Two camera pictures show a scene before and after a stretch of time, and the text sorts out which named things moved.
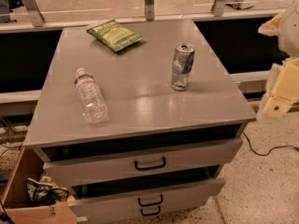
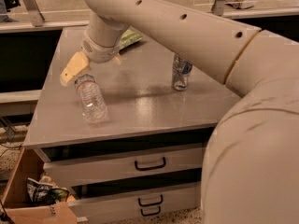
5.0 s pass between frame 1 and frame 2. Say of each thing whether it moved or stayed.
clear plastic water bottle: stayed
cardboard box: stayed
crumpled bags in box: stayed
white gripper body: moved
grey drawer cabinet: stayed
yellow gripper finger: moved
